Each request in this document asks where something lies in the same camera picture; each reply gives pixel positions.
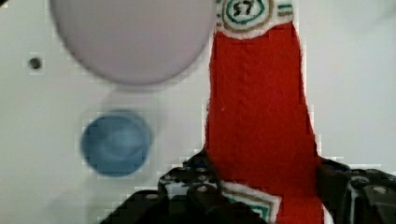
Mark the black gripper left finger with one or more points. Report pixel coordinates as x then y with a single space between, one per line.
194 172

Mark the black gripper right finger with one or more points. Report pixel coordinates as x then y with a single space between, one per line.
356 196

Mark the blue cup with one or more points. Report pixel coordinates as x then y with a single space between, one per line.
116 143

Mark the lilac round plate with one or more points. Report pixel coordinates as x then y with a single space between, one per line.
134 42

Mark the red plush ketchup bottle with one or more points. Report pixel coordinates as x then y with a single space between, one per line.
258 132

